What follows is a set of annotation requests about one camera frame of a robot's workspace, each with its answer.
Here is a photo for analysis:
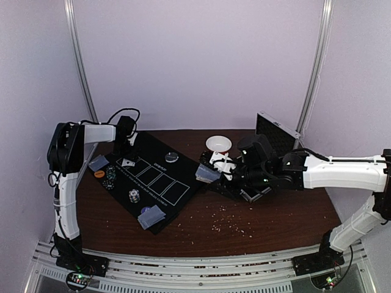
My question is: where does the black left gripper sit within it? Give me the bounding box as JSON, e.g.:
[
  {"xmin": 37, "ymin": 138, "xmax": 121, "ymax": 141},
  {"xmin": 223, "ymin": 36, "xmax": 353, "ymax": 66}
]
[{"xmin": 112, "ymin": 139, "xmax": 140, "ymax": 162}]

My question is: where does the poker chip stack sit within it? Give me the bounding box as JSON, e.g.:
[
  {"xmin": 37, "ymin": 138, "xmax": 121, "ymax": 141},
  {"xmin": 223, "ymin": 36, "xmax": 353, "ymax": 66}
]
[
  {"xmin": 128, "ymin": 189, "xmax": 140, "ymax": 203},
  {"xmin": 105, "ymin": 165, "xmax": 117, "ymax": 181}
]

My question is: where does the dealt card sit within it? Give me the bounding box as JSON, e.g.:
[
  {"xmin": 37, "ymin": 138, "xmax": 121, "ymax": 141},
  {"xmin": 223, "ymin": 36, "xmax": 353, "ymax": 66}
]
[
  {"xmin": 88, "ymin": 155, "xmax": 109, "ymax": 172},
  {"xmin": 137, "ymin": 205, "xmax": 166, "ymax": 230}
]

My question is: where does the orange big blind button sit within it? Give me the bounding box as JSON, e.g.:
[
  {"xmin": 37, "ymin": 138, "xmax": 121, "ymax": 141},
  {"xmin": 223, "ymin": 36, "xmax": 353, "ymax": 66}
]
[{"xmin": 94, "ymin": 170, "xmax": 105, "ymax": 178}]

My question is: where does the grey playing card deck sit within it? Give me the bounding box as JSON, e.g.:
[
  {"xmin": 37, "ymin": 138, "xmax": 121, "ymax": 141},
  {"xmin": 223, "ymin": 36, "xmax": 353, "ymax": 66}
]
[{"xmin": 195, "ymin": 164, "xmax": 221, "ymax": 184}]

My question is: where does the clear grey dealer button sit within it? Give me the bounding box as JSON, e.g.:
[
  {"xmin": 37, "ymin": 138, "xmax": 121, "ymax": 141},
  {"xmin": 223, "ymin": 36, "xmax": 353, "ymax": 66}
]
[{"xmin": 164, "ymin": 151, "xmax": 179, "ymax": 163}]

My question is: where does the purple small blind button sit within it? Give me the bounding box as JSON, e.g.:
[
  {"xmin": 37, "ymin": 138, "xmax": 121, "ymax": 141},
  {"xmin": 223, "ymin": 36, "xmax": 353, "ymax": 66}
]
[{"xmin": 141, "ymin": 206, "xmax": 151, "ymax": 214}]

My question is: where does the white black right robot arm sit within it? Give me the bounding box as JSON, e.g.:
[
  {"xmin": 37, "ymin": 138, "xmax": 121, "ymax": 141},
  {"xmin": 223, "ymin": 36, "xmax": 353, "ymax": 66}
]
[{"xmin": 209, "ymin": 134, "xmax": 390, "ymax": 270}]

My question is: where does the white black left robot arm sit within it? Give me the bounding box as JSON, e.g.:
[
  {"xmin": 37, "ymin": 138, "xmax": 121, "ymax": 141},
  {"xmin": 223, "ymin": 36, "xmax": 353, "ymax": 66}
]
[{"xmin": 47, "ymin": 115, "xmax": 138, "ymax": 271}]

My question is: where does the black poker table mat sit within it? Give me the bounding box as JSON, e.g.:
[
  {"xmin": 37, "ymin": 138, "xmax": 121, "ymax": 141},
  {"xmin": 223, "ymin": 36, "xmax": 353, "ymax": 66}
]
[{"xmin": 97, "ymin": 132, "xmax": 205, "ymax": 234}]

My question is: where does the white orange bowl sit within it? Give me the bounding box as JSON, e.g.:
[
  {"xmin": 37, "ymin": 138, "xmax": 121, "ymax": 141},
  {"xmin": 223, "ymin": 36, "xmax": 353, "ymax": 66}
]
[{"xmin": 205, "ymin": 136, "xmax": 232, "ymax": 153}]

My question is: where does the aluminium poker chip case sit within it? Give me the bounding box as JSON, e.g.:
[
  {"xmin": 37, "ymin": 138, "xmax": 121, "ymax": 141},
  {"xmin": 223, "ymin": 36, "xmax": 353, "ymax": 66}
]
[{"xmin": 240, "ymin": 111, "xmax": 302, "ymax": 203}]

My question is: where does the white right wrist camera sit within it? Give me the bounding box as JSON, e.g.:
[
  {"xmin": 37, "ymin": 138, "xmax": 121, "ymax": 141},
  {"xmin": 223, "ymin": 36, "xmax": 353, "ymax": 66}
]
[{"xmin": 209, "ymin": 152, "xmax": 237, "ymax": 181}]

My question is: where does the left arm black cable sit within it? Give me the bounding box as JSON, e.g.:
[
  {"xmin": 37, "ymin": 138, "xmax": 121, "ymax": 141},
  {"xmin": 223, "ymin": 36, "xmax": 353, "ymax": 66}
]
[{"xmin": 108, "ymin": 107, "xmax": 141, "ymax": 138}]

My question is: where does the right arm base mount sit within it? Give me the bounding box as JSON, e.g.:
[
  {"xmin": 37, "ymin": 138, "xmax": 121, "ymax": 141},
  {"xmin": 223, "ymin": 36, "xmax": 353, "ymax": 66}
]
[{"xmin": 292, "ymin": 252, "xmax": 345, "ymax": 276}]

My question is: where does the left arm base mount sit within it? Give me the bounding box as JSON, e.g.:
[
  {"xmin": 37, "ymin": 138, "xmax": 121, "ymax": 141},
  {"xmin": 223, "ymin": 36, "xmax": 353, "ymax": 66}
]
[{"xmin": 56, "ymin": 253, "xmax": 109, "ymax": 277}]

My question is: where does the aluminium front rail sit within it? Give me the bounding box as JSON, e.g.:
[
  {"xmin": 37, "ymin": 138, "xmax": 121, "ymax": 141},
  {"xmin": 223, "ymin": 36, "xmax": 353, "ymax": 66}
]
[{"xmin": 32, "ymin": 241, "xmax": 367, "ymax": 293}]

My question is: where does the left aluminium frame post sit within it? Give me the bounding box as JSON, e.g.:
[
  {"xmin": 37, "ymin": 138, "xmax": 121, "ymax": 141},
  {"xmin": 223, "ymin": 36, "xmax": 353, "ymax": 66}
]
[{"xmin": 64, "ymin": 0, "xmax": 98, "ymax": 122}]

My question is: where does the aluminium frame post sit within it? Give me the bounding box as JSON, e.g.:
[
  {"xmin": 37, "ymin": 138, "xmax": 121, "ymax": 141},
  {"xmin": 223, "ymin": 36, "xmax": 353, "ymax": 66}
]
[
  {"xmin": 296, "ymin": 0, "xmax": 334, "ymax": 136},
  {"xmin": 64, "ymin": 0, "xmax": 98, "ymax": 122}
]

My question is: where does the right aluminium frame post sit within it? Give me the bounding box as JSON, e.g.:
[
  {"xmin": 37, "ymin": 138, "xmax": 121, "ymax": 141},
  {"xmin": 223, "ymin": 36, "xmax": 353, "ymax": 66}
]
[{"xmin": 296, "ymin": 0, "xmax": 334, "ymax": 136}]

